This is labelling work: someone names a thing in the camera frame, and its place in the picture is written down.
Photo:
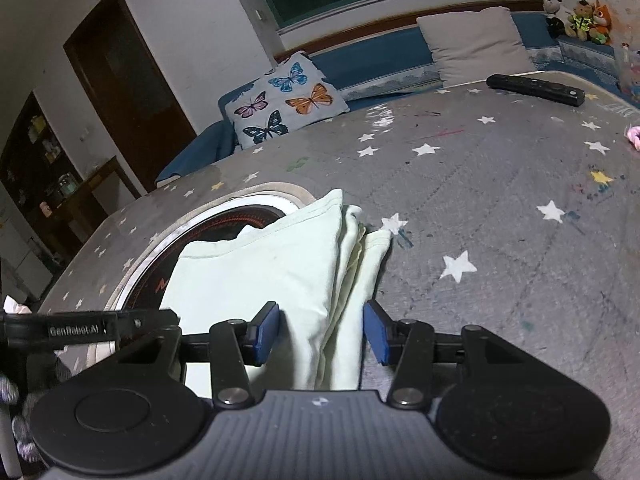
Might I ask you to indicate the dark brown door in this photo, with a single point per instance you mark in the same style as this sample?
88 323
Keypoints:
125 90

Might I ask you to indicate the white and pink cloth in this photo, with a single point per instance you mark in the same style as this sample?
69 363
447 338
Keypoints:
17 305

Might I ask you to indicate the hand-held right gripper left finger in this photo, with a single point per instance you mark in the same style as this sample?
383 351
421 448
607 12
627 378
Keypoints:
265 332

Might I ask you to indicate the dark wooden desk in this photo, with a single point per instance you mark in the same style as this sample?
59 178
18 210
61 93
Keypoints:
105 180

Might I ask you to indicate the glass jar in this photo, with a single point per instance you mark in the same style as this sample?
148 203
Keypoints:
67 185

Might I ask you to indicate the long black remote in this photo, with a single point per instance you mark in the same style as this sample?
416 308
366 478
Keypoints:
535 89

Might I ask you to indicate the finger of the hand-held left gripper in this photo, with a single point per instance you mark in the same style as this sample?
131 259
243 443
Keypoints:
150 320

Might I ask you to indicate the light green garment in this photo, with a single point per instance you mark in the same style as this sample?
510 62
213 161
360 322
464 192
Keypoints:
280 270

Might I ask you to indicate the blue bench cushion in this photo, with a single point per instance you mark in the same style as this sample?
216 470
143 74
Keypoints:
370 55

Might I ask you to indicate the person's patterned clothing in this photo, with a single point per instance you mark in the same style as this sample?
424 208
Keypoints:
25 440

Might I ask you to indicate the orange plush fox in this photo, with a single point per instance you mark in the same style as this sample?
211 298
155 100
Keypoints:
601 22

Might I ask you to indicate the pink scrunchie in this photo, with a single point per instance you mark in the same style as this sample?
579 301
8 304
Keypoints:
635 136

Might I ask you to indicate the white cabinet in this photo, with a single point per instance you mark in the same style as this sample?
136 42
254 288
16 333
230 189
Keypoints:
20 255

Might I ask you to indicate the black and white plush dog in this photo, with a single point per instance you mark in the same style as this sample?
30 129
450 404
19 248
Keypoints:
556 7

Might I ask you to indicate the dark wooden bookshelf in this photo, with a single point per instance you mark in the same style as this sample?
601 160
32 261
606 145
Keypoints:
35 160

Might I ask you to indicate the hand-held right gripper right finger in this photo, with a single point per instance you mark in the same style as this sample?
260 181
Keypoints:
375 330

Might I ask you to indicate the grey star-print blanket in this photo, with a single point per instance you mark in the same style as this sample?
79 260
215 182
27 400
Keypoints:
500 210

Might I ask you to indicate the butterfly print pillow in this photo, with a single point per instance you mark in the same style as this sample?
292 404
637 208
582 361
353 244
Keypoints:
285 100

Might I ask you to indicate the beige pillow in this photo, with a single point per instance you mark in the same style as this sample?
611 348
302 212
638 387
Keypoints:
475 45

